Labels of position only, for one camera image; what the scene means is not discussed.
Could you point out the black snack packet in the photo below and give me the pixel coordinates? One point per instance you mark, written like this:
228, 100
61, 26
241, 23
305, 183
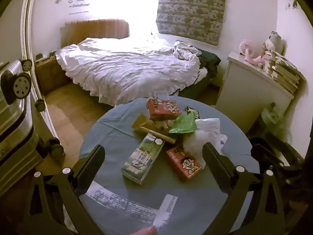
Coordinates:
192, 111

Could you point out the clear plastic cup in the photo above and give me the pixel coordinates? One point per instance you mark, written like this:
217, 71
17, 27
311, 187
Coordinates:
161, 95

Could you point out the wooden nightstand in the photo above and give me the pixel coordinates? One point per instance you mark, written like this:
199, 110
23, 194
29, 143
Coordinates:
51, 73

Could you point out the white door frame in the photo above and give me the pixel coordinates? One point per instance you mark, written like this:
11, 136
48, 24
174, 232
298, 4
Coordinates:
28, 41

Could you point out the blue tablecloth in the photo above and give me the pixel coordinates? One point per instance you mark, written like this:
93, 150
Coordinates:
115, 132

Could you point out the stack of books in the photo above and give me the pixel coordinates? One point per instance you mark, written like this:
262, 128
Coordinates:
283, 71

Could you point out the pink plush toy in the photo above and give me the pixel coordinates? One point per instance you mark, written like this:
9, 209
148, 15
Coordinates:
250, 51

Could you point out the silver hard-shell suitcase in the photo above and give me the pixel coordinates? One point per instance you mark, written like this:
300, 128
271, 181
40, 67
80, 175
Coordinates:
14, 117

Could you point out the brown padded headboard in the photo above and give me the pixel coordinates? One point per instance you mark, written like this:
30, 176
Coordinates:
97, 30

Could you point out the green snack packet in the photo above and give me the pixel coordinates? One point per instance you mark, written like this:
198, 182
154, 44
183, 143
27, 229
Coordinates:
183, 124

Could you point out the grey plush toy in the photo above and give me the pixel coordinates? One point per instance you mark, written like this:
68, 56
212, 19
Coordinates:
275, 41

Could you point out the person's left hand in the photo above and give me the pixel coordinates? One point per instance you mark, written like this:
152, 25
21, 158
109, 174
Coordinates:
146, 231

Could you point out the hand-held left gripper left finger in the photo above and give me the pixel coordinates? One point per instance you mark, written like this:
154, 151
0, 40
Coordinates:
91, 166

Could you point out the floral roman blind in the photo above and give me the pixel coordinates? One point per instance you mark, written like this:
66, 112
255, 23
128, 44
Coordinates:
192, 9

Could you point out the long paper receipt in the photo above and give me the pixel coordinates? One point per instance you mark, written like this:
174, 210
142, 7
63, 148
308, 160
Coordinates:
117, 202

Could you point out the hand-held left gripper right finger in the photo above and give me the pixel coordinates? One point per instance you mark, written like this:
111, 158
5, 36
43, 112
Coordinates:
216, 166

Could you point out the short paper receipt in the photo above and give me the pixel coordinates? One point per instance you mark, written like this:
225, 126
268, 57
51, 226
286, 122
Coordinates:
167, 206

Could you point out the small wall sticker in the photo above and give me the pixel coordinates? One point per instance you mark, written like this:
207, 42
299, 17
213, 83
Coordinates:
293, 5

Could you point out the green plastic bag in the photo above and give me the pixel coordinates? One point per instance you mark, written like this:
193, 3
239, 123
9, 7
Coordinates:
272, 120

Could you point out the red cartoon face carton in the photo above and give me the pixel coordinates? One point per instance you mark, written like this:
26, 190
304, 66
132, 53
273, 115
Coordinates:
184, 162

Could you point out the white cabinet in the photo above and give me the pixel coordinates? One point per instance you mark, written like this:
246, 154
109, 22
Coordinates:
249, 95

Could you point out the white plastic bag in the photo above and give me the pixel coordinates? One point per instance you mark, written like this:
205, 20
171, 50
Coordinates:
203, 133

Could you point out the tall green printed box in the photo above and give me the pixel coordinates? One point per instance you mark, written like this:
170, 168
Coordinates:
143, 158

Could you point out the white ruffled duvet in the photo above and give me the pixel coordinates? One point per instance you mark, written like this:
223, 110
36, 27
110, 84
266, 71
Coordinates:
122, 68

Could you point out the dark green blanket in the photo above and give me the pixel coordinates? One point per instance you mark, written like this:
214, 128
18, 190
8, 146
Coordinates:
210, 62

